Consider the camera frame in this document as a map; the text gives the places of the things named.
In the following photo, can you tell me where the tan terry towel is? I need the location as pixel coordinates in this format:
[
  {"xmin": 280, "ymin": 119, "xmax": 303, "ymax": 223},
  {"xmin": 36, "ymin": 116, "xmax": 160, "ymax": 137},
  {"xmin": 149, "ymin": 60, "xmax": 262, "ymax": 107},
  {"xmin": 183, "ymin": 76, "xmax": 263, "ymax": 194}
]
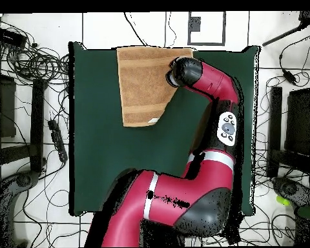
[{"xmin": 116, "ymin": 46, "xmax": 194, "ymax": 127}]

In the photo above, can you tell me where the black flat device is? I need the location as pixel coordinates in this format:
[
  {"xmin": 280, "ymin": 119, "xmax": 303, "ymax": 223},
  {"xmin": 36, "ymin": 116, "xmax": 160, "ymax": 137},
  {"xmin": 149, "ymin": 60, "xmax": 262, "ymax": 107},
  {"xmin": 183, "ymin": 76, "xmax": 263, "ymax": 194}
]
[{"xmin": 225, "ymin": 213, "xmax": 242, "ymax": 245}]

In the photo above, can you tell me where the dark flat panel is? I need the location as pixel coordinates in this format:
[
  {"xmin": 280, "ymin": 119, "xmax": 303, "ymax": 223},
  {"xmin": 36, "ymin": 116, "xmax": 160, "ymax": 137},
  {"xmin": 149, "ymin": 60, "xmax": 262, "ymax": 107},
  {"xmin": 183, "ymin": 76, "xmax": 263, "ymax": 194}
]
[
  {"xmin": 0, "ymin": 72, "xmax": 17, "ymax": 139},
  {"xmin": 284, "ymin": 87, "xmax": 310, "ymax": 156}
]

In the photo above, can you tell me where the dark green table cloth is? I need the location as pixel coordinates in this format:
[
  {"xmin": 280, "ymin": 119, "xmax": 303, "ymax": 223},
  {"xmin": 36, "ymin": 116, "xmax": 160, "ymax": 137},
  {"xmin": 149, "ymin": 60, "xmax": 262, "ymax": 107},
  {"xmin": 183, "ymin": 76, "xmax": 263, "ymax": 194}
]
[{"xmin": 68, "ymin": 41, "xmax": 260, "ymax": 216}]

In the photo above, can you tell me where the black power strip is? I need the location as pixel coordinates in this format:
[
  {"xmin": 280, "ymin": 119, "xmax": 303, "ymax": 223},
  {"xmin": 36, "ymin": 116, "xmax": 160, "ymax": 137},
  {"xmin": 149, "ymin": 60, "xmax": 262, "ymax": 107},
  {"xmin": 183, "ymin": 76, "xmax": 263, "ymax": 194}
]
[{"xmin": 47, "ymin": 119, "xmax": 68, "ymax": 163}]

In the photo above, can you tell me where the black L-shaped stand foot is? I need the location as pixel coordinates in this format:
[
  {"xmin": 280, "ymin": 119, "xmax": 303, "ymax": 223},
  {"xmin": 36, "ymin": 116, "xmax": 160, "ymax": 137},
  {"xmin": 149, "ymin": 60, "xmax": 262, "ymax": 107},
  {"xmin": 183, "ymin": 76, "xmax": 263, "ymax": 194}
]
[
  {"xmin": 0, "ymin": 78, "xmax": 45, "ymax": 173},
  {"xmin": 267, "ymin": 86, "xmax": 310, "ymax": 178}
]

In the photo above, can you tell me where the small grey square plate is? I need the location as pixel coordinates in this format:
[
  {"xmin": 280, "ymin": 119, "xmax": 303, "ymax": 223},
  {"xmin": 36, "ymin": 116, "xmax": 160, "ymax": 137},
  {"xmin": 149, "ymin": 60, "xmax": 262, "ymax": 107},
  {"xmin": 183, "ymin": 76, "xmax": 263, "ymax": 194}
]
[{"xmin": 187, "ymin": 16, "xmax": 202, "ymax": 32}]

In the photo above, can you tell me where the yellow-green ball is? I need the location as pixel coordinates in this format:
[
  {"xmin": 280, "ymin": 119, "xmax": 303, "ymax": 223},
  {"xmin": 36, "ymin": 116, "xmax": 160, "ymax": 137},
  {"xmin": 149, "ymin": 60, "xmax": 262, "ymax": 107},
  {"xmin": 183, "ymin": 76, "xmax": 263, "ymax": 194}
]
[{"xmin": 276, "ymin": 195, "xmax": 291, "ymax": 207}]

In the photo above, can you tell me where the black power adapter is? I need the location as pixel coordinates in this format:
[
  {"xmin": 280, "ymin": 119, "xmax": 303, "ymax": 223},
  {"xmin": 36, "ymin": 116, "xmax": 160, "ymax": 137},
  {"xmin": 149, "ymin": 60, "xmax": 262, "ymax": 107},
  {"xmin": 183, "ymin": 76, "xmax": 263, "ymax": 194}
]
[{"xmin": 282, "ymin": 70, "xmax": 298, "ymax": 85}]

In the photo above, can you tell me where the black rod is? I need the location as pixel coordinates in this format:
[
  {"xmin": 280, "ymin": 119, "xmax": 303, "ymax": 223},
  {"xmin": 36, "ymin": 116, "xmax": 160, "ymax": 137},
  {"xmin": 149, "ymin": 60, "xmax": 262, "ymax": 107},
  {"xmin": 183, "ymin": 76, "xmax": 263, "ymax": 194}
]
[{"xmin": 262, "ymin": 11, "xmax": 310, "ymax": 47}]

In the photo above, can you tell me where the black electronics box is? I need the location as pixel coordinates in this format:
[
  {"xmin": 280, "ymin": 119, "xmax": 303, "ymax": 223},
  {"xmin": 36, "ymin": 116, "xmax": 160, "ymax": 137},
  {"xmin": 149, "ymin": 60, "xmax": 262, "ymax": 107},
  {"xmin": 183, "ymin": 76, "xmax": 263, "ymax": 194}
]
[{"xmin": 0, "ymin": 26, "xmax": 28, "ymax": 48}]

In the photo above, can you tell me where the tangled black cable bundle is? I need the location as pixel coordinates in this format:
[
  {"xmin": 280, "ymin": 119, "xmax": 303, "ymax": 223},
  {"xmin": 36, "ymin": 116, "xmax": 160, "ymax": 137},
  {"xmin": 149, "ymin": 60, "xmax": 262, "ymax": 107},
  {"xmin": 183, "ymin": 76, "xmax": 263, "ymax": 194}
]
[{"xmin": 0, "ymin": 15, "xmax": 70, "ymax": 86}]

